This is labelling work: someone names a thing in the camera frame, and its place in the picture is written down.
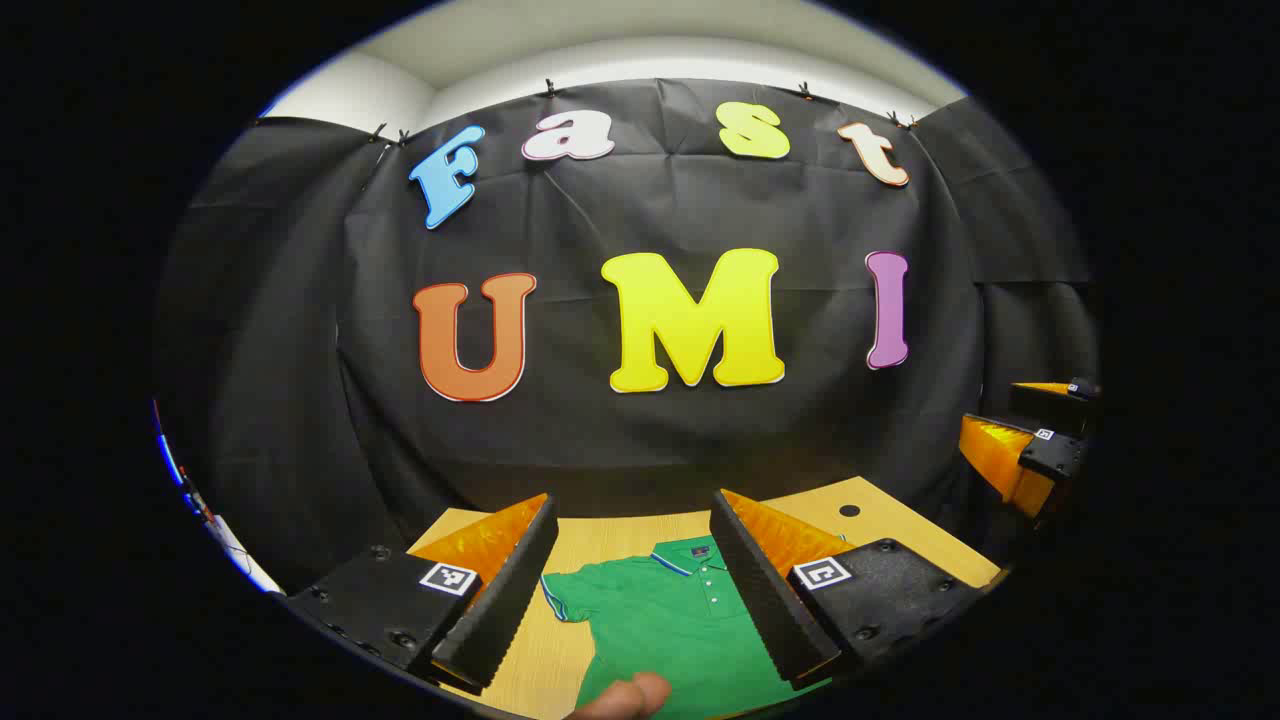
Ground green T-shirt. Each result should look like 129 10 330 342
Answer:
540 535 836 720

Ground blue lit screen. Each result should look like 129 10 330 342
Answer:
152 400 189 491

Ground row of black cloth clips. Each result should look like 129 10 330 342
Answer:
365 78 921 146

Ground white device with cables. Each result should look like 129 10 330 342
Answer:
185 485 286 596

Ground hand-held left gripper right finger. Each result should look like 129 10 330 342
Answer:
708 488 986 691

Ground black backdrop cloth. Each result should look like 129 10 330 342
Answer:
155 78 1101 591

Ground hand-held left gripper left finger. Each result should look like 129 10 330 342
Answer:
285 492 559 696

